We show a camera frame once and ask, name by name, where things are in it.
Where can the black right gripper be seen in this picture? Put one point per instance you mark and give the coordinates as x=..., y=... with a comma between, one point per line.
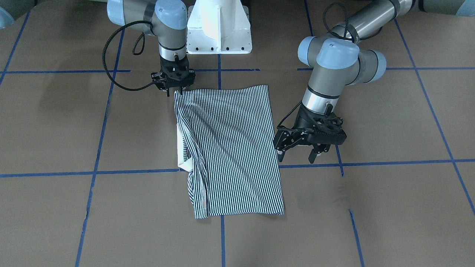
x=158, y=79

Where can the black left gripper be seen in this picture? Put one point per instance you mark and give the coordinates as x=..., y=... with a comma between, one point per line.
x=305, y=119

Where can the striped polo shirt white collar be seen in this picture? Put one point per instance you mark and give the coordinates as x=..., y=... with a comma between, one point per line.
x=225, y=143

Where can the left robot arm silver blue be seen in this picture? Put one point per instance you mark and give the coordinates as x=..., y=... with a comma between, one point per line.
x=337, y=61

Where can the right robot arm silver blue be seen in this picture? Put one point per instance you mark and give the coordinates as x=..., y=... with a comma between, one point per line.
x=165, y=19

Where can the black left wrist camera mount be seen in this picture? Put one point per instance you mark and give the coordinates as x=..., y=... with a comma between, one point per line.
x=329, y=130

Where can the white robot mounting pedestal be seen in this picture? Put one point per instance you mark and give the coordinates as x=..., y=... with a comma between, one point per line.
x=219, y=27

